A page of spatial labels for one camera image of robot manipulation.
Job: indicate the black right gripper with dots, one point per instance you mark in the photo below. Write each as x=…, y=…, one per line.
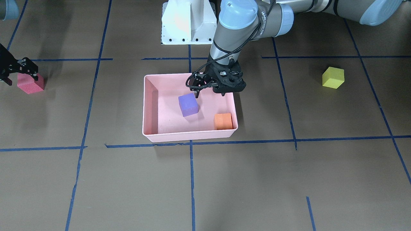
x=7, y=65

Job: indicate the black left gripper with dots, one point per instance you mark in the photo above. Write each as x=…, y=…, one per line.
x=207, y=78

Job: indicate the red foam block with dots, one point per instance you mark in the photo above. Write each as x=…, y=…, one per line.
x=26, y=83

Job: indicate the purple foam block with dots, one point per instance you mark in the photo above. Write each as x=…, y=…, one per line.
x=188, y=104

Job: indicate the orange foam block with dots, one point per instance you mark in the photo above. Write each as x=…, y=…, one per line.
x=223, y=121

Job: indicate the yellow-green foam block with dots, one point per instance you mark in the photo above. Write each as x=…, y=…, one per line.
x=333, y=77

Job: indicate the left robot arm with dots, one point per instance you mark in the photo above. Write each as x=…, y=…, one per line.
x=242, y=21

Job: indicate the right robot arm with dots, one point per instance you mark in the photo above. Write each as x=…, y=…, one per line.
x=9, y=10

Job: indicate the brown paper table mat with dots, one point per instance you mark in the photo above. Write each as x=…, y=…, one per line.
x=304, y=157

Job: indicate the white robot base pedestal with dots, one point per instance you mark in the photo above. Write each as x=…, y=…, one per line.
x=188, y=22

